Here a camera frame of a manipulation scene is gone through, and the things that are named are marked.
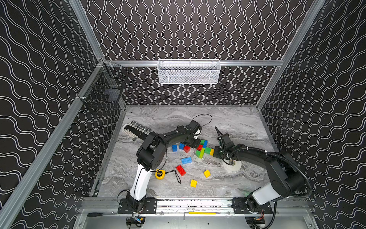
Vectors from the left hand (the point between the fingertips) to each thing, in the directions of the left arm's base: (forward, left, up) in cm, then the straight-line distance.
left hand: (201, 148), depth 95 cm
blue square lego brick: (-1, +13, +3) cm, 14 cm away
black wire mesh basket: (+26, +68, +23) cm, 77 cm away
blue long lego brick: (+3, -2, 0) cm, 4 cm away
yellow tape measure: (-19, +24, 0) cm, 31 cm away
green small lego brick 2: (-2, -4, +1) cm, 4 cm away
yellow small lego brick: (-17, -3, 0) cm, 17 cm away
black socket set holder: (+11, +48, 0) cm, 49 cm away
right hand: (-2, -9, -1) cm, 9 cm away
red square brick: (-1, +2, +3) cm, 3 cm away
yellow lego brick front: (-23, +5, 0) cm, 23 cm away
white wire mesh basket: (+46, +12, +27) cm, 55 cm away
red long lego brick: (-16, +12, -1) cm, 20 cm away
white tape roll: (-12, -20, -1) cm, 24 cm away
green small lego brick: (+3, 0, +1) cm, 4 cm away
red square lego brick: (-2, +10, +1) cm, 10 cm away
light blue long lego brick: (-9, +10, -1) cm, 13 cm away
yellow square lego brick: (-4, -6, +2) cm, 7 cm away
